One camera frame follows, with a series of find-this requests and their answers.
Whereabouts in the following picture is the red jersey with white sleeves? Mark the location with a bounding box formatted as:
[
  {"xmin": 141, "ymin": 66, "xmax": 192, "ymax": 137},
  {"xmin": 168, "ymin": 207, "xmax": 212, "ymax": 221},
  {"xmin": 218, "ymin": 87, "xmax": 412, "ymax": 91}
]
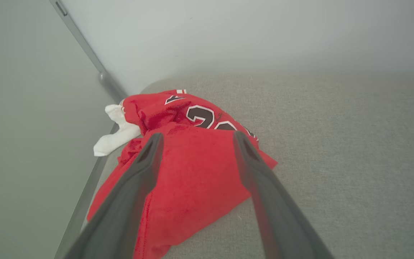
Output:
[{"xmin": 87, "ymin": 89, "xmax": 278, "ymax": 259}]

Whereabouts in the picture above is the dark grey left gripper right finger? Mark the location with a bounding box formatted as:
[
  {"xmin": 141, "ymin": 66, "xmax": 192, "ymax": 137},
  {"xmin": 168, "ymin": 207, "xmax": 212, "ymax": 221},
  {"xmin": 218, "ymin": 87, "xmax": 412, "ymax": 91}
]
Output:
[{"xmin": 233, "ymin": 131, "xmax": 334, "ymax": 259}]

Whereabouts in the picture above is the grey metal wall rail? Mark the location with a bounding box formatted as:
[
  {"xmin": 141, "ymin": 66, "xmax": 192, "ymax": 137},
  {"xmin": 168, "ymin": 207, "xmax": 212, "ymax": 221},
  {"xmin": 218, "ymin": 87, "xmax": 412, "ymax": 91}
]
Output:
[{"xmin": 49, "ymin": 0, "xmax": 128, "ymax": 104}]

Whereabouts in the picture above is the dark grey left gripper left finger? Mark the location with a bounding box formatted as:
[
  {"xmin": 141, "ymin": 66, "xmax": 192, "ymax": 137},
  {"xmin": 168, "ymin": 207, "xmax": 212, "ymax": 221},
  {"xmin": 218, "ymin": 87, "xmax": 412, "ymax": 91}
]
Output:
[{"xmin": 64, "ymin": 133, "xmax": 164, "ymax": 259}]

